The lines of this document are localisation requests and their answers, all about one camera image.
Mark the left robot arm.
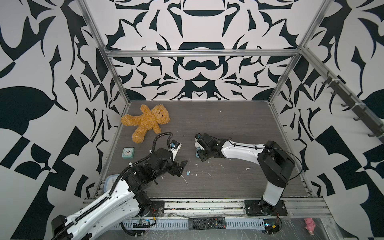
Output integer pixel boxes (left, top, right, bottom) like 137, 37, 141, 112
52, 149, 188, 240

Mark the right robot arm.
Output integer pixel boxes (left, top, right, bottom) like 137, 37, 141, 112
195, 138, 296, 208

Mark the green alarm clock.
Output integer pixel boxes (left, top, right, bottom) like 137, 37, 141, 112
122, 147, 135, 159

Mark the brown teddy bear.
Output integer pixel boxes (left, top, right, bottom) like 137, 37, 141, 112
121, 105, 171, 144

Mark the black remote control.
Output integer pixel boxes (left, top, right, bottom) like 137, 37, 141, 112
188, 217, 227, 231

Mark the circuit board left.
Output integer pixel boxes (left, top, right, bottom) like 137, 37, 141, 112
132, 218, 157, 229

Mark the green circuit board right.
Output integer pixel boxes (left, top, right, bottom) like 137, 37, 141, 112
263, 223, 281, 235

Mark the pink small toy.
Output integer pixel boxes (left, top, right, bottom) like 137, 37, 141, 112
305, 218, 316, 236

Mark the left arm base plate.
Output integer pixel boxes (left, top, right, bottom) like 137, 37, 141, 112
149, 201, 165, 218

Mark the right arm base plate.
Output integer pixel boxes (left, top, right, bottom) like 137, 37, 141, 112
244, 199, 288, 217

